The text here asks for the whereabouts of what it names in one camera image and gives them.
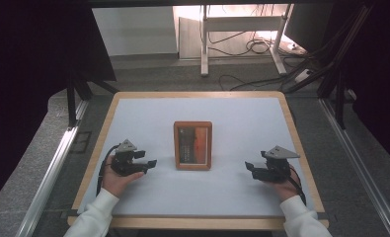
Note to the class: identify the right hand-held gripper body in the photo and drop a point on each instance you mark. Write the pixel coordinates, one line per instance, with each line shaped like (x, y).
(277, 164)

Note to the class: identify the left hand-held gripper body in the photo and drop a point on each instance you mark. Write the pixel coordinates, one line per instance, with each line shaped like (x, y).
(126, 161)

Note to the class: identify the wooden picture frame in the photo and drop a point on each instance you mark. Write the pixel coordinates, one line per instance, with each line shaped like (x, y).
(193, 144)

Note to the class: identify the person's left hand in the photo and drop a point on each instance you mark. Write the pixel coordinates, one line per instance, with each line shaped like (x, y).
(116, 182)

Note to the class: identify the person's right hand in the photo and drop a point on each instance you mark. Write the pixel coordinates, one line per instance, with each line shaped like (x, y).
(286, 189)

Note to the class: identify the dark floor grate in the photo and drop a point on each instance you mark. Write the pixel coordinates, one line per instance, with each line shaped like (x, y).
(81, 142)

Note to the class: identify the black metal stand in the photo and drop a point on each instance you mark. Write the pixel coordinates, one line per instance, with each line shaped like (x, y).
(339, 98)
(71, 105)

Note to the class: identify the white power strip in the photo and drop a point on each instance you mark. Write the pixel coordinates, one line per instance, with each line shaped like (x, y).
(303, 75)

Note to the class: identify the white board panel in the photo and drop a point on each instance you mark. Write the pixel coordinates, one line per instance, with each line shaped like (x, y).
(133, 31)

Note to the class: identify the dark curtain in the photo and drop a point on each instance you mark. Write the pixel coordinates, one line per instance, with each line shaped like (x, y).
(24, 82)
(380, 82)

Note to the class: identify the dark monitor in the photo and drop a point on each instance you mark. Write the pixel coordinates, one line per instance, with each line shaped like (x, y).
(306, 28)

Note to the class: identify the aluminium rail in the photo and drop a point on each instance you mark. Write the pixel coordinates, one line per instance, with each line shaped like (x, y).
(47, 177)
(360, 164)

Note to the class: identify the white desk frame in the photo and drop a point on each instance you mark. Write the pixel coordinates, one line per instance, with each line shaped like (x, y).
(204, 39)

